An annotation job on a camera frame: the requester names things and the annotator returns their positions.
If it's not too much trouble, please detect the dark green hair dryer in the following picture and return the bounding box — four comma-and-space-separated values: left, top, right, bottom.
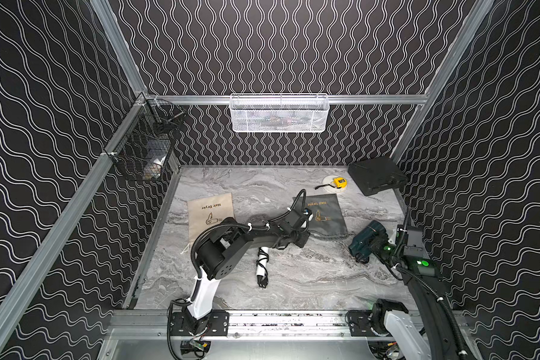
348, 220, 387, 264

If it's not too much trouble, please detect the dark grey hair dryer bag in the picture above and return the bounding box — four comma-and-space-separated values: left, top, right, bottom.
295, 193, 349, 240

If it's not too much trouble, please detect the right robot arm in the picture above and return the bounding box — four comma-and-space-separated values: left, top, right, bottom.
369, 227, 475, 359

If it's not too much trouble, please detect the white round coaster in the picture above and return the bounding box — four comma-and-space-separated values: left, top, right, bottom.
322, 175, 347, 194

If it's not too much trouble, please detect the yellow tape measure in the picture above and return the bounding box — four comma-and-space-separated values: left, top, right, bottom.
332, 177, 347, 188

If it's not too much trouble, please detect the black hard case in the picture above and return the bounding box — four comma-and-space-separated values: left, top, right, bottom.
347, 157, 407, 197

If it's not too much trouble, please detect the item in black basket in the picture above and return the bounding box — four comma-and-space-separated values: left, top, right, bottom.
142, 153, 167, 180

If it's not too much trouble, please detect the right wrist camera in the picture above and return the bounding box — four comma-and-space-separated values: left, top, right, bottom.
395, 224, 429, 259

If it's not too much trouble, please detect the white mesh wall basket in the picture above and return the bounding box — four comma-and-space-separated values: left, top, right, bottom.
229, 93, 330, 133

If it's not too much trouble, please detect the black wire wall basket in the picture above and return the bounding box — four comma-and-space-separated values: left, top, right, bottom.
109, 98, 188, 182

